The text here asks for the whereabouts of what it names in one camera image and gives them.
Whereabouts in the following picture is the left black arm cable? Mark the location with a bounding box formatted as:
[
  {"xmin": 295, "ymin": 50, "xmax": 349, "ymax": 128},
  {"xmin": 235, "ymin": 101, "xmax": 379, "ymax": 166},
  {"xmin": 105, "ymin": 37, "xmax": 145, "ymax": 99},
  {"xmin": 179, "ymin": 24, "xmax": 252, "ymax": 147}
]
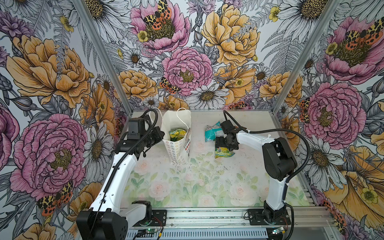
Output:
[{"xmin": 86, "ymin": 108, "xmax": 159, "ymax": 240}]

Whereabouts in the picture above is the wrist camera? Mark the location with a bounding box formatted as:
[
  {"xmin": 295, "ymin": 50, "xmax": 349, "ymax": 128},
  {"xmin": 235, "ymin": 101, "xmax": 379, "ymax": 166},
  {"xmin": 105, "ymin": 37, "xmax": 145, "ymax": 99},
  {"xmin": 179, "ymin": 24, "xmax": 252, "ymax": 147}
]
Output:
[
  {"xmin": 221, "ymin": 120, "xmax": 239, "ymax": 135},
  {"xmin": 127, "ymin": 116, "xmax": 152, "ymax": 140}
]

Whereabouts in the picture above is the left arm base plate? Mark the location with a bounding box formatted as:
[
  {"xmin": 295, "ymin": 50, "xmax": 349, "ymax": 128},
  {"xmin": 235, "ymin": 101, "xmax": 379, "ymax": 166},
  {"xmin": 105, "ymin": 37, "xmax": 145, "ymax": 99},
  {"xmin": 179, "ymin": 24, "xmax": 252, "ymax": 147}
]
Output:
[{"xmin": 134, "ymin": 210, "xmax": 168, "ymax": 227}]

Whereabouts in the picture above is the white patterned paper bag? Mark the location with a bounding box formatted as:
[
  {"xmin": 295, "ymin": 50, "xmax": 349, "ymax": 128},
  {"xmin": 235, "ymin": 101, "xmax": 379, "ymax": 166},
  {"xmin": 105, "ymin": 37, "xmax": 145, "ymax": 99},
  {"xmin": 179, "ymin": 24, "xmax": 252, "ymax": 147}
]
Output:
[{"xmin": 155, "ymin": 108, "xmax": 192, "ymax": 165}]

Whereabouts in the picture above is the yellow green Fox's packet back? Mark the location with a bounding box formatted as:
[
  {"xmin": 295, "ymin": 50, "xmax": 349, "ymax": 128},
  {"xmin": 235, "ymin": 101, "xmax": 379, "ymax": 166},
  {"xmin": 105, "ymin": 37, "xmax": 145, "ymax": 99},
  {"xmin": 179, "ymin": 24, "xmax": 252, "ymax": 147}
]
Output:
[{"xmin": 215, "ymin": 147, "xmax": 235, "ymax": 159}]

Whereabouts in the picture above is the aluminium corner post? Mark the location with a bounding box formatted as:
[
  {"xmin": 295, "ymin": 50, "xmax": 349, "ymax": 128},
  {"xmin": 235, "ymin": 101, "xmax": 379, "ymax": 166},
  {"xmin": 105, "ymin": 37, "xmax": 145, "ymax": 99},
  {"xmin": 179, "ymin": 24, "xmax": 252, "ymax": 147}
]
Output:
[
  {"xmin": 272, "ymin": 0, "xmax": 341, "ymax": 114},
  {"xmin": 74, "ymin": 1, "xmax": 133, "ymax": 117}
]

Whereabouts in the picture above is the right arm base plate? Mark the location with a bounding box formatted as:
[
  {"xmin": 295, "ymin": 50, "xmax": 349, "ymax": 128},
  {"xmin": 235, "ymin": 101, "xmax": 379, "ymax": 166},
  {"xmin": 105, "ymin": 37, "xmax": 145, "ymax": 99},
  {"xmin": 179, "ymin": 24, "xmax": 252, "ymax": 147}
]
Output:
[{"xmin": 245, "ymin": 208, "xmax": 291, "ymax": 226}]

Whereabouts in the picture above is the white vented cable duct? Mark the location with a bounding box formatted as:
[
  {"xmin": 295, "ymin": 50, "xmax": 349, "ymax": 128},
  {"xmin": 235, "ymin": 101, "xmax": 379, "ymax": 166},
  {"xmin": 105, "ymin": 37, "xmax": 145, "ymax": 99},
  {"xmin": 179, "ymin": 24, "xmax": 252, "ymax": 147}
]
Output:
[{"xmin": 126, "ymin": 228, "xmax": 268, "ymax": 240}]

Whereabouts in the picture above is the yellow green fox's packet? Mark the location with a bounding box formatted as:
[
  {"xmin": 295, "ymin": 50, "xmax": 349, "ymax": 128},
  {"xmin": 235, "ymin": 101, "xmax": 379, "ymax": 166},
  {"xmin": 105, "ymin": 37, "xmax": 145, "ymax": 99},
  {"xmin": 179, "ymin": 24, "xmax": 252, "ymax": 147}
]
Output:
[
  {"xmin": 215, "ymin": 147, "xmax": 235, "ymax": 159},
  {"xmin": 169, "ymin": 128, "xmax": 187, "ymax": 142}
]

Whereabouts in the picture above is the left aluminium corner post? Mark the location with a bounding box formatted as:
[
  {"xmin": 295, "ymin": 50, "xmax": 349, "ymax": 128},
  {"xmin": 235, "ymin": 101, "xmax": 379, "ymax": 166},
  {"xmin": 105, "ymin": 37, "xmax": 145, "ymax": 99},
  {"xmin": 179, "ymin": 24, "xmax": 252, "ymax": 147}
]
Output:
[{"xmin": 74, "ymin": 1, "xmax": 133, "ymax": 117}]

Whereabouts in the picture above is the aluminium front rail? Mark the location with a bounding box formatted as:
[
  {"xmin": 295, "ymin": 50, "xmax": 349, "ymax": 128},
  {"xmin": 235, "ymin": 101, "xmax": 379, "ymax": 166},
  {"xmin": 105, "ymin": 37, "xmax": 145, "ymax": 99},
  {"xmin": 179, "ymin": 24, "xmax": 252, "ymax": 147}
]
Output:
[{"xmin": 152, "ymin": 206, "xmax": 336, "ymax": 229}]

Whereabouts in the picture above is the yellow green Fox's packet front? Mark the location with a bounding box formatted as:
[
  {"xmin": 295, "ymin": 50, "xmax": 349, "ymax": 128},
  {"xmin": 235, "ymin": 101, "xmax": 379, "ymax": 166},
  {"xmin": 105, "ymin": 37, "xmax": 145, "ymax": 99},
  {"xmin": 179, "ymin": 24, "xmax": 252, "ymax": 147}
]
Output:
[{"xmin": 169, "ymin": 128, "xmax": 187, "ymax": 142}]

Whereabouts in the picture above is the teal snack packet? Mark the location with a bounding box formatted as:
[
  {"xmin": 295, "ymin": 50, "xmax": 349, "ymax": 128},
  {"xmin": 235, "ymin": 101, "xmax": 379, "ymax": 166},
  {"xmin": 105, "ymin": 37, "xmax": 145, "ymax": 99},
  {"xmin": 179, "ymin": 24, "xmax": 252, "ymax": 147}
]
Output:
[{"xmin": 205, "ymin": 122, "xmax": 223, "ymax": 142}]

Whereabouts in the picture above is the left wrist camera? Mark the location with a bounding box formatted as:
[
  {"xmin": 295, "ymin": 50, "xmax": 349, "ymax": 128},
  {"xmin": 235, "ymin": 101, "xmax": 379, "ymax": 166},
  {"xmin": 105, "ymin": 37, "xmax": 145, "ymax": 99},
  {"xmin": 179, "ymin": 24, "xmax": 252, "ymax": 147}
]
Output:
[{"xmin": 127, "ymin": 116, "xmax": 152, "ymax": 140}]

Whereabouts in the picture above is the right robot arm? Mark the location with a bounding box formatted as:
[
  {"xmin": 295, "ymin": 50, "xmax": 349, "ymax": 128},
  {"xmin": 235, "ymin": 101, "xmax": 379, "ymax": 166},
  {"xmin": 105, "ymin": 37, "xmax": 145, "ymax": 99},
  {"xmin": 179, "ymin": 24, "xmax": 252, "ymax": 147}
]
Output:
[{"xmin": 215, "ymin": 131, "xmax": 297, "ymax": 225}]

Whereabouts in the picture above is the right aluminium corner post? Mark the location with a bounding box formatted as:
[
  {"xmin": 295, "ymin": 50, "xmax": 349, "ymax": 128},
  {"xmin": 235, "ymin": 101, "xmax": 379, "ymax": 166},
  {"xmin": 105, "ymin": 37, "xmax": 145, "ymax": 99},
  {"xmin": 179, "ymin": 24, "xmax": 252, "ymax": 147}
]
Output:
[{"xmin": 272, "ymin": 0, "xmax": 341, "ymax": 114}]

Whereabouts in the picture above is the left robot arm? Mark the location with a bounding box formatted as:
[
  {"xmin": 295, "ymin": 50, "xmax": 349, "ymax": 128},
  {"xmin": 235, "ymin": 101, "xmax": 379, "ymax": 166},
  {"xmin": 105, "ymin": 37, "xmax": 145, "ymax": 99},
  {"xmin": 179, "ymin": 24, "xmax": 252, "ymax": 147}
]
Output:
[{"xmin": 76, "ymin": 127, "xmax": 165, "ymax": 240}]

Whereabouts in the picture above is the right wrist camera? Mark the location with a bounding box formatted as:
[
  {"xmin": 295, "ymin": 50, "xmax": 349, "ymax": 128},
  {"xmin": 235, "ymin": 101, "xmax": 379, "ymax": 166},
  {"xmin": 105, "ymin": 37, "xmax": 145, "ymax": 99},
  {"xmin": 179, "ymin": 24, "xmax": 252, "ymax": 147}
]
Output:
[{"xmin": 221, "ymin": 120, "xmax": 239, "ymax": 135}]

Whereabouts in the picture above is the right black corrugated cable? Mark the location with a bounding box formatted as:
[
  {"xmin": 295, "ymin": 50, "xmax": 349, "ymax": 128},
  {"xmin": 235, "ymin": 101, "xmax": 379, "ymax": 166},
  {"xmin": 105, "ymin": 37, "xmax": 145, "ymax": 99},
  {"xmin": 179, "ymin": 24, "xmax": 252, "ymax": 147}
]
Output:
[{"xmin": 222, "ymin": 110, "xmax": 311, "ymax": 240}]

